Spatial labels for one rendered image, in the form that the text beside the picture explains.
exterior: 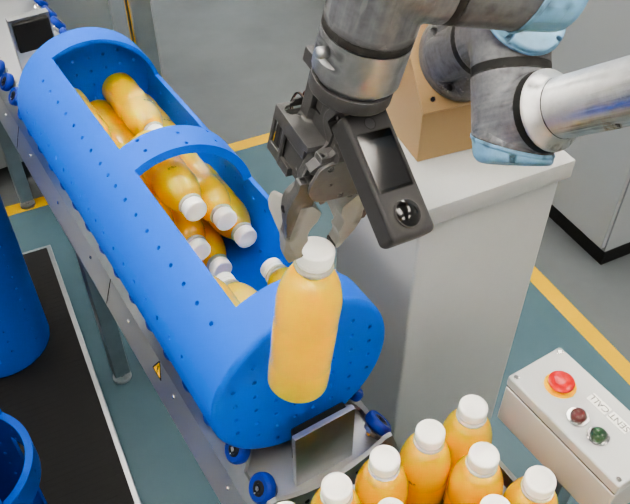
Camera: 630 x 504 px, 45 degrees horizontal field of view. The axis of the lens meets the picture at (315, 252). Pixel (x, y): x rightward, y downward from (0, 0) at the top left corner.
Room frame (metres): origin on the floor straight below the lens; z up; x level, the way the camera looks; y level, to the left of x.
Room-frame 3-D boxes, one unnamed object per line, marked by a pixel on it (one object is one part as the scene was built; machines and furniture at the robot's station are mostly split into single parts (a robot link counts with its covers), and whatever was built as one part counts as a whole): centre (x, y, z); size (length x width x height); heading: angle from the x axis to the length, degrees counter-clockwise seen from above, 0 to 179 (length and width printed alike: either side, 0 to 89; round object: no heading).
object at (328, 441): (0.61, -0.01, 0.99); 0.10 x 0.02 x 0.12; 122
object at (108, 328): (1.46, 0.61, 0.31); 0.06 x 0.06 x 0.63; 32
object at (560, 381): (0.63, -0.34, 1.11); 0.04 x 0.04 x 0.01
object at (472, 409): (0.59, -0.21, 1.09); 0.04 x 0.04 x 0.02
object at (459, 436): (0.59, -0.21, 0.99); 0.07 x 0.07 x 0.19
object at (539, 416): (0.59, -0.36, 1.05); 0.20 x 0.10 x 0.10; 32
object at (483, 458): (0.52, -0.21, 1.09); 0.04 x 0.04 x 0.02
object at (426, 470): (0.55, -0.15, 0.99); 0.07 x 0.07 x 0.19
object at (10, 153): (2.29, 1.13, 0.31); 0.06 x 0.06 x 0.63; 32
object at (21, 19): (1.73, 0.70, 1.00); 0.10 x 0.04 x 0.15; 122
